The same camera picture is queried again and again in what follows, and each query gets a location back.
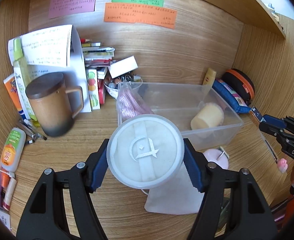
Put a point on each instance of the orange label tube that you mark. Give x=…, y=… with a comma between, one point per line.
x=11, y=150

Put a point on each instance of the red and white pencil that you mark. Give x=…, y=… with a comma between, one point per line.
x=85, y=40

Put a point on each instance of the white printed paper sheet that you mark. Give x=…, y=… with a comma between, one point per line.
x=47, y=45

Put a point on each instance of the small white cardboard box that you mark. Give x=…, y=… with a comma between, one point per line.
x=123, y=66

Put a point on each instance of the blue patchwork pouch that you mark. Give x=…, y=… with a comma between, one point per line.
x=230, y=97

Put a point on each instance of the yellow tube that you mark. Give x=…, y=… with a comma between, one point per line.
x=209, y=77

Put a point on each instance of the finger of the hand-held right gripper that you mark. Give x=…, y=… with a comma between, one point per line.
x=271, y=121
x=270, y=129

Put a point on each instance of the round clear powder puff container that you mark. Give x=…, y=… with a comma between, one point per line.
x=144, y=152

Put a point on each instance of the green spray bottle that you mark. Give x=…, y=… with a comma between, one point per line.
x=21, y=62

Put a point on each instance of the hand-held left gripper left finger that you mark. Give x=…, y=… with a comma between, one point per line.
x=100, y=166

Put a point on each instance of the red book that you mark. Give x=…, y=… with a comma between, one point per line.
x=102, y=87

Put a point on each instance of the stack of books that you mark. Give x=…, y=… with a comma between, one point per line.
x=99, y=52

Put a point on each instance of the pink paper note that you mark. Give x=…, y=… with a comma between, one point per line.
x=72, y=1

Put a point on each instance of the wooden desktop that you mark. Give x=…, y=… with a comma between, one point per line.
x=69, y=155

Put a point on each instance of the pink round case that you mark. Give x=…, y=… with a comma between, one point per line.
x=217, y=159

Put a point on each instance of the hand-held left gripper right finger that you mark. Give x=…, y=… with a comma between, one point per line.
x=192, y=166

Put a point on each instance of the clear plastic storage box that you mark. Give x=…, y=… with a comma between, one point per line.
x=179, y=110

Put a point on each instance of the black case with orange zipper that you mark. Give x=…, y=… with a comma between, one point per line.
x=240, y=81

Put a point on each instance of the orange and white box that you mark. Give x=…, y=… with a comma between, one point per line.
x=13, y=92

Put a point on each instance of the orange lip balm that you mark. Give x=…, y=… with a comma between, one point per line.
x=4, y=182

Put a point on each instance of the fruit print book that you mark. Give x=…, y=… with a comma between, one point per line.
x=92, y=90

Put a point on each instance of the orange paper note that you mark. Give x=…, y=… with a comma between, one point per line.
x=139, y=15

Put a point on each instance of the wooden shelf board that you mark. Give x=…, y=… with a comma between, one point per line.
x=266, y=5

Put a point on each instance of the metal nail clipper set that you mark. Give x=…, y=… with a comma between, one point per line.
x=29, y=130

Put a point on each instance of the pink cat paw pen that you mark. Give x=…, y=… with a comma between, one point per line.
x=281, y=165

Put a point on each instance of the bowl of small trinkets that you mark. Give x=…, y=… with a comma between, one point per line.
x=113, y=86

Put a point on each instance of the brown mug with lid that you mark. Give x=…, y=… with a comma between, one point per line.
x=52, y=105

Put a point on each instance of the beige tube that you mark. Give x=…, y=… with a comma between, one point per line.
x=9, y=192

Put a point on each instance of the pink mesh bag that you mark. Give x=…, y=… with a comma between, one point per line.
x=132, y=102

